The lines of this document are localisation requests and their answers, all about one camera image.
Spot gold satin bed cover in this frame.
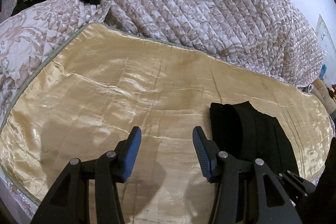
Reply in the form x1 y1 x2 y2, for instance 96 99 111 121
1 23 333 223

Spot black pants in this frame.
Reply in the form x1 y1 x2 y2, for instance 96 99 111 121
210 101 299 174

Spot beige floral quilted comforter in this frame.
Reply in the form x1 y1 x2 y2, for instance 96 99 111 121
105 0 323 88

